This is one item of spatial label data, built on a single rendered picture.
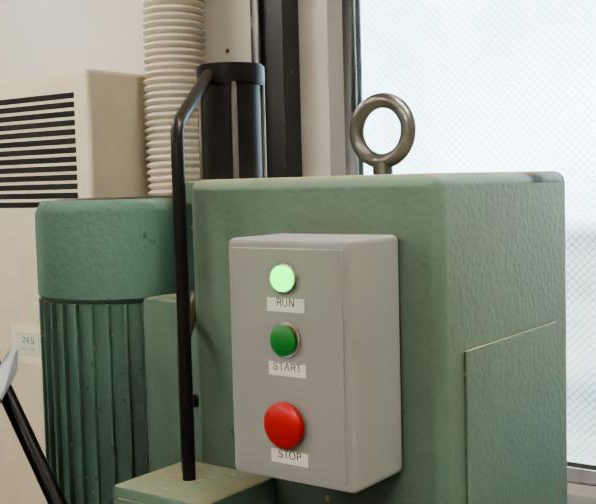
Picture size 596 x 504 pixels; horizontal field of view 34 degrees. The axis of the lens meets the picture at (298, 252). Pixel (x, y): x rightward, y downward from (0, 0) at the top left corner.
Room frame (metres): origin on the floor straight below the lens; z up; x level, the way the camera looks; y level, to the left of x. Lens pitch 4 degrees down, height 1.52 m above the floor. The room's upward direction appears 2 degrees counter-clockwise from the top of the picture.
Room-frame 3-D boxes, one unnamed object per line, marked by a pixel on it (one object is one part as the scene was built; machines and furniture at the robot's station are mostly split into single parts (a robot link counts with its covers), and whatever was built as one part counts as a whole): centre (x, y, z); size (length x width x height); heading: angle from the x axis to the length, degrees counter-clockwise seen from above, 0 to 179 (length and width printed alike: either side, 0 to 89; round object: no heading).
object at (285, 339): (0.63, 0.01, 1.42); 0.02 x 0.01 x 0.02; 53
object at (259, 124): (0.88, 0.05, 1.54); 0.08 x 0.08 x 0.17; 53
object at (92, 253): (0.96, 0.16, 1.35); 0.18 x 0.18 x 0.31
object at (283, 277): (0.63, 0.01, 1.46); 0.02 x 0.01 x 0.02; 53
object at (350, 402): (0.66, -0.01, 1.40); 0.10 x 0.06 x 0.16; 53
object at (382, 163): (0.79, -0.07, 1.55); 0.06 x 0.02 x 0.06; 53
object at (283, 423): (0.63, 0.01, 1.36); 0.03 x 0.01 x 0.03; 53
